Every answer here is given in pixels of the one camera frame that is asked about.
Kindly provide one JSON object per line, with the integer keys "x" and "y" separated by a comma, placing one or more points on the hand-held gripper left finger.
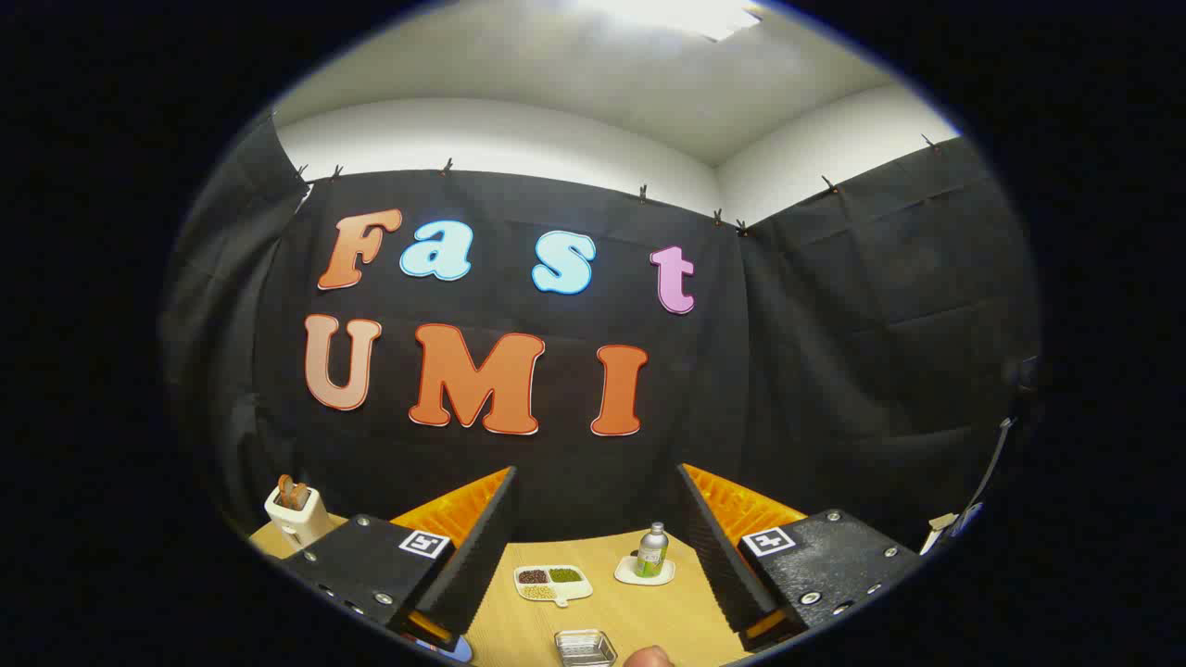
{"x": 482, "y": 565}

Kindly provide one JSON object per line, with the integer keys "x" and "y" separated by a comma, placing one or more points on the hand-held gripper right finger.
{"x": 718, "y": 565}

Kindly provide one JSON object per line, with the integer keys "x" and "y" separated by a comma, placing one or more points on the pile of red beans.
{"x": 533, "y": 576}

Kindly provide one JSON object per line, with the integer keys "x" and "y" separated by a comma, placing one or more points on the pile of soybeans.
{"x": 537, "y": 592}

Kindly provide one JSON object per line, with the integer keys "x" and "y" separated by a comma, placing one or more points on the green label metal bottle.
{"x": 652, "y": 554}

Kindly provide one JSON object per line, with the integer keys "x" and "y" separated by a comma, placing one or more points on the white divided dish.
{"x": 554, "y": 585}

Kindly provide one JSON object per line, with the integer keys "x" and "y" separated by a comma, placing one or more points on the pile of green beans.
{"x": 565, "y": 574}

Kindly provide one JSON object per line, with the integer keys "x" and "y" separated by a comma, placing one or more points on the small white tray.
{"x": 628, "y": 572}

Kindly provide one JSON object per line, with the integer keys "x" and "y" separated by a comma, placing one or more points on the blue plate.
{"x": 452, "y": 651}

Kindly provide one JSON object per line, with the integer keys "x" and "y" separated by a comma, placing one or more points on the white toaster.
{"x": 296, "y": 526}

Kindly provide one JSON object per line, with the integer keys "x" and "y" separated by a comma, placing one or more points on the toasted bread slice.
{"x": 285, "y": 491}
{"x": 301, "y": 497}

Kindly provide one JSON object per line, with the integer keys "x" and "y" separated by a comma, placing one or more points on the row of cloth clips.
{"x": 642, "y": 194}

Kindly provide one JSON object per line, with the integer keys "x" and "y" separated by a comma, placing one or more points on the ceiling light panel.
{"x": 686, "y": 14}

